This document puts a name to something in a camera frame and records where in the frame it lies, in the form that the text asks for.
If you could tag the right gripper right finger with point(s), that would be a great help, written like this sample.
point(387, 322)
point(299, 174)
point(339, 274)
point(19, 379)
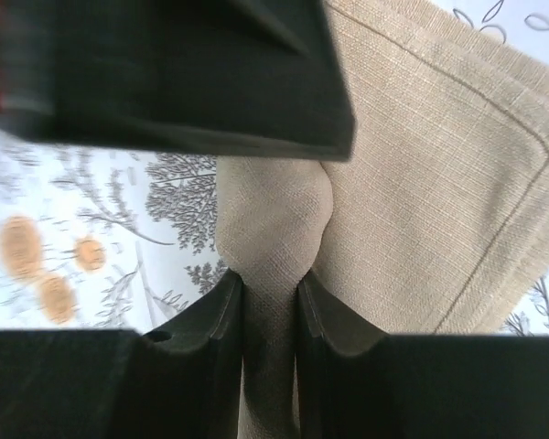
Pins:
point(356, 381)

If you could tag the floral tablecloth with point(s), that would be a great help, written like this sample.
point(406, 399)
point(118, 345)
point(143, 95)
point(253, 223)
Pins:
point(102, 238)

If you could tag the beige cloth napkin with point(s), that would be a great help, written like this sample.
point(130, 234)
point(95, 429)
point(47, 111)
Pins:
point(438, 223)

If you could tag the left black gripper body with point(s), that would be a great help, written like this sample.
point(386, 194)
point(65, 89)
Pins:
point(256, 78)

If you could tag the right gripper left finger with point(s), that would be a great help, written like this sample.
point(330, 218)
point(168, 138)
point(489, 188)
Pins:
point(180, 380)

